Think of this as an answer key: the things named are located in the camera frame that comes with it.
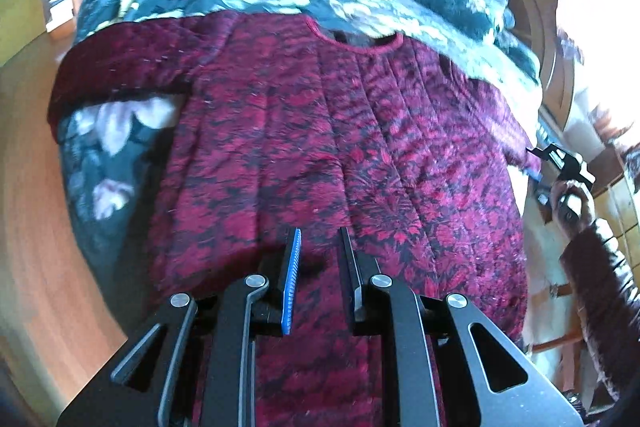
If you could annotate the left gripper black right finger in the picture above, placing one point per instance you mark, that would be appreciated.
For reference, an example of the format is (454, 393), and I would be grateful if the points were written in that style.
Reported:
(444, 363)

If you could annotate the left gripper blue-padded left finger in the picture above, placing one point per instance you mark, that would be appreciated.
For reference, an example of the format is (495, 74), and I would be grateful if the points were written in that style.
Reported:
(193, 361)

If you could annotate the red black quilted garment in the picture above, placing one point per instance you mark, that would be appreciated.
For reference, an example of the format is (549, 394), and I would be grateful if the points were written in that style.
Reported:
(286, 126)

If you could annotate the person's right hand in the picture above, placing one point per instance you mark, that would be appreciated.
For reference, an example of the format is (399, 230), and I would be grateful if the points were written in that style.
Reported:
(582, 206)

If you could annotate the dark brown right sleeve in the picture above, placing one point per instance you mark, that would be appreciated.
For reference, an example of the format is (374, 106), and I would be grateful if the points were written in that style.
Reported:
(608, 304)

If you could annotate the teal floral bed cover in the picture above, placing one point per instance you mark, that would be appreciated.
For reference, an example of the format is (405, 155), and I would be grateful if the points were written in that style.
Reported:
(113, 153)

